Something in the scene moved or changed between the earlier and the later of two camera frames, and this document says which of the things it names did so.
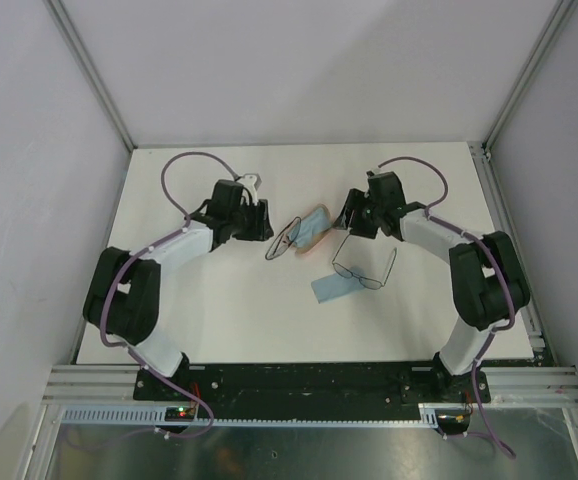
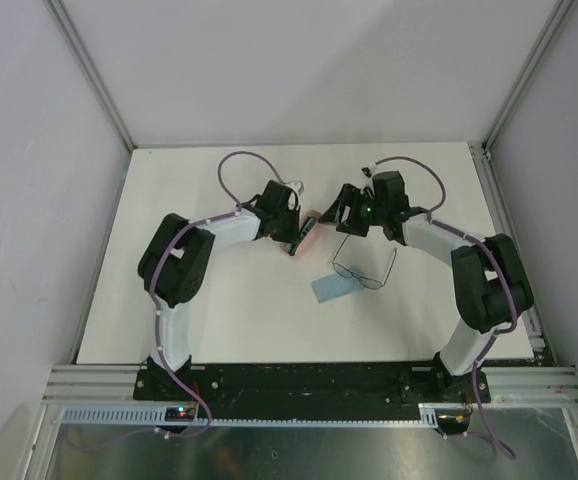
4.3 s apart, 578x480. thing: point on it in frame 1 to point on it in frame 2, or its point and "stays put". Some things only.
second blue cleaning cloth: [334, 286] stays put
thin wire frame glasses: [368, 283] stays put
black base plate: [378, 385] stays put
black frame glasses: [285, 239] to [306, 227]
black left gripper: [260, 229] to [293, 234]
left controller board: [179, 413] stays put
